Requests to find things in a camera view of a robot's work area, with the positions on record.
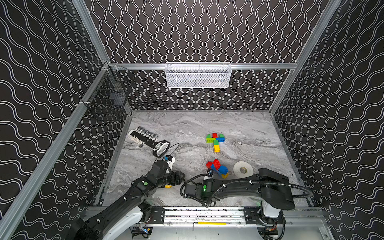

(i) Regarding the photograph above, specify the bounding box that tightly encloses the light blue long lego brick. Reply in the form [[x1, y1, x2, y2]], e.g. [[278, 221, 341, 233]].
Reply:
[[210, 163, 218, 172]]

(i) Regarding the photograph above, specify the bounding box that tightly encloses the black wire mesh basket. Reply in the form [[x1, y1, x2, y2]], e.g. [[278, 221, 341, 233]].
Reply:
[[82, 61, 137, 123]]

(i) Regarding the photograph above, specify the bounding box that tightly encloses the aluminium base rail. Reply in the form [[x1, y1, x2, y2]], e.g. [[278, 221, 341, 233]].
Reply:
[[147, 207, 325, 227]]

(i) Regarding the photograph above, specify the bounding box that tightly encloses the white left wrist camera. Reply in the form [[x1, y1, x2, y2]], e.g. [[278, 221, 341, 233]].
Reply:
[[164, 155, 176, 170]]

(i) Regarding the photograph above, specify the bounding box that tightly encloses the white tape roll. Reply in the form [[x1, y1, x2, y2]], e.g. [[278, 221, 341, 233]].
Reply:
[[233, 161, 254, 179]]

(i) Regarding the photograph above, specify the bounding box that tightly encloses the black socket set holder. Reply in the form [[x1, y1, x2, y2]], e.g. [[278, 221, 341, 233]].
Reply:
[[128, 126, 170, 158]]

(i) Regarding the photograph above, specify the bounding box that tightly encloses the white wire mesh basket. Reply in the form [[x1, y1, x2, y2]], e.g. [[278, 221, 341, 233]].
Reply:
[[165, 62, 232, 89]]

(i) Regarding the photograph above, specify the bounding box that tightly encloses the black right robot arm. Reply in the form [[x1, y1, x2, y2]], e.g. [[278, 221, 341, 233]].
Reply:
[[180, 168, 314, 226]]

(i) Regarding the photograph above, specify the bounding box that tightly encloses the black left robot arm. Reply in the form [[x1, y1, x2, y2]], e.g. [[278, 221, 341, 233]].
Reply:
[[66, 160, 185, 240]]

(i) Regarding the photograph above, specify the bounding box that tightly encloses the yellow square lego brick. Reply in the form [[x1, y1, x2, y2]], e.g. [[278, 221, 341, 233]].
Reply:
[[214, 145, 220, 153]]

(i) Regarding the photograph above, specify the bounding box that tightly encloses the yellow small lego brick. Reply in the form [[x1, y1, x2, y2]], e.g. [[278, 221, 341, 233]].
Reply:
[[221, 173, 229, 179]]

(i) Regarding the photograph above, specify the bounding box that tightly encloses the red long lego brick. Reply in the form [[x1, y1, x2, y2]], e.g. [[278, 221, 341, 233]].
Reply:
[[206, 159, 222, 171]]

